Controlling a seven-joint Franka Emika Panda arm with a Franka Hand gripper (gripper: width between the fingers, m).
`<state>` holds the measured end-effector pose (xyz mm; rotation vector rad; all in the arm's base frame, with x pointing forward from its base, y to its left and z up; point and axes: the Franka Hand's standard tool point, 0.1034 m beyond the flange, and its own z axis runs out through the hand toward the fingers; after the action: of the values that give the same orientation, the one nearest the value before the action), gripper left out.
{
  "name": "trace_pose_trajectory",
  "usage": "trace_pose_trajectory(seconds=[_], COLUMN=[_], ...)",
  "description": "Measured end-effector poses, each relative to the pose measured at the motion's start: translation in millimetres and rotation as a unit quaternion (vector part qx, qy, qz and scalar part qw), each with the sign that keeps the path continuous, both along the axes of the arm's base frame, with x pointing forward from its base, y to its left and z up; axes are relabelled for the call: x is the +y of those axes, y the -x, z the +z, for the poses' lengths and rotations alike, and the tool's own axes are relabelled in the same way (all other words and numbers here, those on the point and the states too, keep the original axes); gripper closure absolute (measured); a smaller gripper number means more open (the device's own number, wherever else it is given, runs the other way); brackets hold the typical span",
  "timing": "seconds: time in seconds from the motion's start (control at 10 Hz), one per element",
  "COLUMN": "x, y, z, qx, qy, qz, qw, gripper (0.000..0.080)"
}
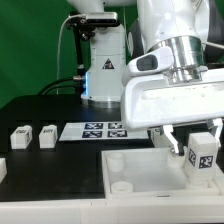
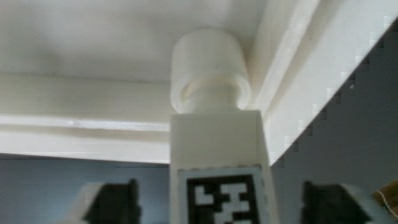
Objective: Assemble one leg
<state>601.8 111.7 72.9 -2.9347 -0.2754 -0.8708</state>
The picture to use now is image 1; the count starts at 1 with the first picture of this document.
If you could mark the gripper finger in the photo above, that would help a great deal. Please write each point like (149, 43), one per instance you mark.
(215, 126)
(169, 140)

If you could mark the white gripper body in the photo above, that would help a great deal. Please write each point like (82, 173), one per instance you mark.
(150, 101)

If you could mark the white square tabletop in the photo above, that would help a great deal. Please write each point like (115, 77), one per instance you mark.
(152, 172)

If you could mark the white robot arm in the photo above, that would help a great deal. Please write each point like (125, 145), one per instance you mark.
(145, 25)

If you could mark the white sheet with tags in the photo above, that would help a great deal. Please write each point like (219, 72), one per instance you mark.
(99, 131)

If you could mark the white left fence piece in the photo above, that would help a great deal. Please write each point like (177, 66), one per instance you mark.
(3, 169)

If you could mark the black camera stand pole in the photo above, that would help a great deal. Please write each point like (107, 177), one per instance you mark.
(80, 64)

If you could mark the white front rail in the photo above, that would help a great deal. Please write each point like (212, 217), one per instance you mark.
(158, 210)

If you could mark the black camera on stand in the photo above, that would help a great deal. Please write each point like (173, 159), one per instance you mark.
(97, 19)

